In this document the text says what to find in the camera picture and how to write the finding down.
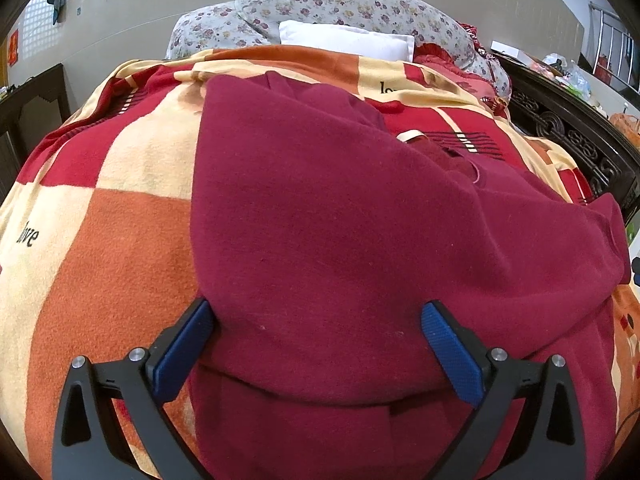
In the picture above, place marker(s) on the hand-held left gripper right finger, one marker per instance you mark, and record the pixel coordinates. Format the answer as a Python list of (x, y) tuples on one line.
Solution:
[(450, 355)]

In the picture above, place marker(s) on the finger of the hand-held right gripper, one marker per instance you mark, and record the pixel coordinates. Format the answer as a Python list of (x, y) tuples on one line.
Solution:
[(636, 266)]

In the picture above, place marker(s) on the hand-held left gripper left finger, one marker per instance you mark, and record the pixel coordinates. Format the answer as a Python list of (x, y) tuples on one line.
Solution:
[(182, 350)]

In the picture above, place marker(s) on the maroon fleece sweater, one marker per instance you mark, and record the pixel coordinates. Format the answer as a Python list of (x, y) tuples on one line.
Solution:
[(325, 220)]

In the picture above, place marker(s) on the red orange checked printed blanket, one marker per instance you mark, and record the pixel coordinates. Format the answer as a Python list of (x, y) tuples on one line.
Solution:
[(100, 260)]

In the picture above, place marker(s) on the orange plastic bag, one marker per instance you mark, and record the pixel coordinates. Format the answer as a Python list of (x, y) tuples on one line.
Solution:
[(625, 125)]

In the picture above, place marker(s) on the dark carved wooden headboard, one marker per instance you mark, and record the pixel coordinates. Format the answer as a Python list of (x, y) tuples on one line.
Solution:
[(575, 135)]

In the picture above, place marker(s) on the pile of clear plastic bags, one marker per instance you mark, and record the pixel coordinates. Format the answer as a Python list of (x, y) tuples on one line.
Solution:
[(565, 75)]

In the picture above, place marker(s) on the metal window grille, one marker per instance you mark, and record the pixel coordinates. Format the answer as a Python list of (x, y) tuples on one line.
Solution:
[(607, 45)]

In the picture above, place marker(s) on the white flat box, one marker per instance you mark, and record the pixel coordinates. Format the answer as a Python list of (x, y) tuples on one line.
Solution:
[(510, 50)]

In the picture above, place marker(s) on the red ruffled pillow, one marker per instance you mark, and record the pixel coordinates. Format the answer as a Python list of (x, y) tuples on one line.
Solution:
[(450, 70)]

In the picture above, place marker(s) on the red patterned cloth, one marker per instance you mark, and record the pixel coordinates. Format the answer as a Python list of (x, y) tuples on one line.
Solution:
[(475, 40)]

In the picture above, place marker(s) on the white pillow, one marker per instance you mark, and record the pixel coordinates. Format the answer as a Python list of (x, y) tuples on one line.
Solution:
[(345, 40)]

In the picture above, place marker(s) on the grey floral quilt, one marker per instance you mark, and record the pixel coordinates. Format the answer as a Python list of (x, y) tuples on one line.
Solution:
[(350, 5)]

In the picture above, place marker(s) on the red paper wall sticker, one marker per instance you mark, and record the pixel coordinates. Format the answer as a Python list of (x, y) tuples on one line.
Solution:
[(13, 47)]

